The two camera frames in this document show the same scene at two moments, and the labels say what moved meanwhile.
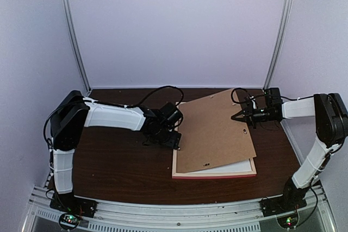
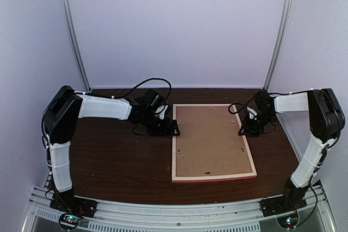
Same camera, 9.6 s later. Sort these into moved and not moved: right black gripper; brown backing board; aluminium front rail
Moved: brown backing board; right black gripper
Not moved: aluminium front rail
